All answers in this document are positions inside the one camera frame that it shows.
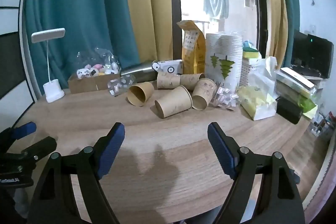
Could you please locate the teal curtain left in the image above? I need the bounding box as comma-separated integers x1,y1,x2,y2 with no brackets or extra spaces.
25,0,139,88

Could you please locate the white bag with yellow cloths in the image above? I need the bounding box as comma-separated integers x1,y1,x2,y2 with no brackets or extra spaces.
238,56,277,121

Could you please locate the stainless steel bottle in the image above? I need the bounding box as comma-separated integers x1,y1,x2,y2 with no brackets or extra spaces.
120,61,158,83

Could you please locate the white perforated basket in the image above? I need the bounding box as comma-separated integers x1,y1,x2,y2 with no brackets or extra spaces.
240,58,261,86

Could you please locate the yellow curtain right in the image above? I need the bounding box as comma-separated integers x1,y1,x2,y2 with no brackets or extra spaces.
268,0,288,69

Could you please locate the black monitor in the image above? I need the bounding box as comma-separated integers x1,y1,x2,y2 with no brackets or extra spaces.
291,30,334,79

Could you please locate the bagged white cup stack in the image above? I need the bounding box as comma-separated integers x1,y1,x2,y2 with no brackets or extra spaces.
205,32,243,90

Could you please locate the yellow curtain left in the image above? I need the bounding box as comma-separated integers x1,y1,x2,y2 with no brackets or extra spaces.
127,0,173,61

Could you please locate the yellow curtain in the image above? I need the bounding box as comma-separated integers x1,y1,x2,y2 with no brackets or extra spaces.
127,0,173,61
268,0,288,69

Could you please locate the yellow green sponge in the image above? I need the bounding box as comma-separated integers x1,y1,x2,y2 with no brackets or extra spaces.
243,40,262,59

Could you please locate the brown paper cup printed right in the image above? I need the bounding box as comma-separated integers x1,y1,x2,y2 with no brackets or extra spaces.
191,78,217,110

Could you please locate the stack of boxes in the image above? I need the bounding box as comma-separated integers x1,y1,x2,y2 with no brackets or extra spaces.
276,69,318,120

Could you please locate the white desk lamp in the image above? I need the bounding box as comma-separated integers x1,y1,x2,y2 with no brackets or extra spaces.
31,27,66,103

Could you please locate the brown cardboard box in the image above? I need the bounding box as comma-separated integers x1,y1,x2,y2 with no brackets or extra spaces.
68,74,120,94

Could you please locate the yellow paper bag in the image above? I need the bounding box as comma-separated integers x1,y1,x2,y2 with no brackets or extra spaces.
177,20,206,74

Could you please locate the clear bag of wrapped candies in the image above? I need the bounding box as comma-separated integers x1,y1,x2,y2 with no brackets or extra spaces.
210,87,240,111

